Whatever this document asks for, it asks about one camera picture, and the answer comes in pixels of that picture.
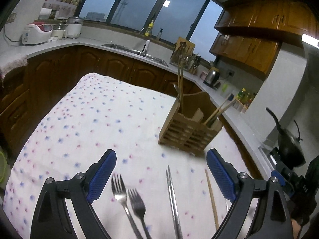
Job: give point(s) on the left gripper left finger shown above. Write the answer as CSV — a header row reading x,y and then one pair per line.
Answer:
x,y
51,218

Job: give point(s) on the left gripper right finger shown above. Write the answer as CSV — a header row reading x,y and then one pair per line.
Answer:
x,y
271,218

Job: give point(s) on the long bamboo chopstick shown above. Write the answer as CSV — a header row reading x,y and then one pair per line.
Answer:
x,y
216,221

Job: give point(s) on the metal chopstick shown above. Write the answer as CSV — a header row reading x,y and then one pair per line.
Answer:
x,y
172,203
175,203

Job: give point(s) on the short bamboo chopstick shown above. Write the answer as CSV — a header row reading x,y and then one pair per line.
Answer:
x,y
223,107

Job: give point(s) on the metal spoon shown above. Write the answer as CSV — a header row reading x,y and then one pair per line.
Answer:
x,y
177,92

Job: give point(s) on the dish rack with utensils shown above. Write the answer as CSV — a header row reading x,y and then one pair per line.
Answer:
x,y
183,54

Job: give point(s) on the kitchen sink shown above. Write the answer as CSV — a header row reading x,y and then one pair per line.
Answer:
x,y
136,52

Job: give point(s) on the gas stove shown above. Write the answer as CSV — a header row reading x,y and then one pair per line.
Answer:
x,y
271,160

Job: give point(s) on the left metal fork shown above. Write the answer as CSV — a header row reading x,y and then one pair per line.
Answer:
x,y
120,195

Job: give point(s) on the metal fork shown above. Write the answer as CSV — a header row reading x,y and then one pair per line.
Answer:
x,y
120,195
139,208

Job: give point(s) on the right metal fork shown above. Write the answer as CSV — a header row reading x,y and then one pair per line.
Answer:
x,y
139,208

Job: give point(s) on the white floral tablecloth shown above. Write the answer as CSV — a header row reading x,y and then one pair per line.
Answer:
x,y
102,113

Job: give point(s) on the green yellow oil bottle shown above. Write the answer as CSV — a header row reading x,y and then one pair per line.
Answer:
x,y
245,97

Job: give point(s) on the wooden utensil holder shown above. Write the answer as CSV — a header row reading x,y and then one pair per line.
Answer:
x,y
186,126

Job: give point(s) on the steel kettle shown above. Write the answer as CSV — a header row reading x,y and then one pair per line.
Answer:
x,y
212,77

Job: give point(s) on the upper wooden cabinets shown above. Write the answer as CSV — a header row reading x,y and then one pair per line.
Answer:
x,y
251,32

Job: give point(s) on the white red rice cooker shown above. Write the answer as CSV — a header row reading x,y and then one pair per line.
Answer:
x,y
36,33

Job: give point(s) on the silver pot cooker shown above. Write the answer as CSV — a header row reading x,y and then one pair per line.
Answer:
x,y
74,26

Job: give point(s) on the white faucet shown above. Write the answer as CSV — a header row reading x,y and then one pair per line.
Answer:
x,y
145,48

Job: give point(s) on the yellow soap bottle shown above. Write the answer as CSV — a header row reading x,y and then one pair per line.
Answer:
x,y
148,32

